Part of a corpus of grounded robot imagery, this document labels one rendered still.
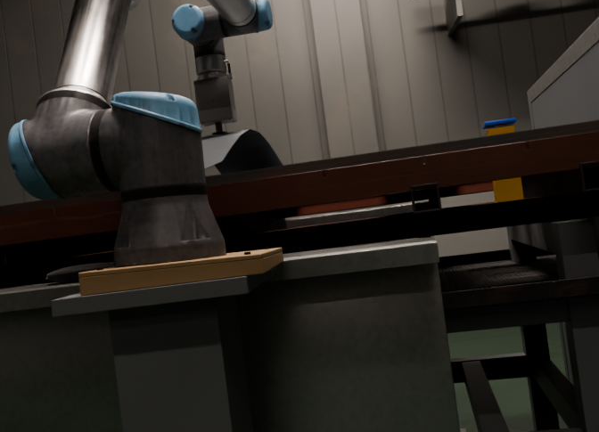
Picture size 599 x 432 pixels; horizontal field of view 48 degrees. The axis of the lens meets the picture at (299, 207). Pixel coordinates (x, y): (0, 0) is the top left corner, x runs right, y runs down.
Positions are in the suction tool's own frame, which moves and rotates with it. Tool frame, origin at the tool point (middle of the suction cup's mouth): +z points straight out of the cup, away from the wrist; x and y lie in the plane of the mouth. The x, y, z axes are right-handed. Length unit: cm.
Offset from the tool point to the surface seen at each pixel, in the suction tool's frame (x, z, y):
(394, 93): -270, -53, -62
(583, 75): 14, -1, -82
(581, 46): 16, -7, -82
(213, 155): 23.3, 6.0, -2.7
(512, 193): 25, 22, -62
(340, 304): 43, 38, -26
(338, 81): -255, -63, -28
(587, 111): 14, 7, -82
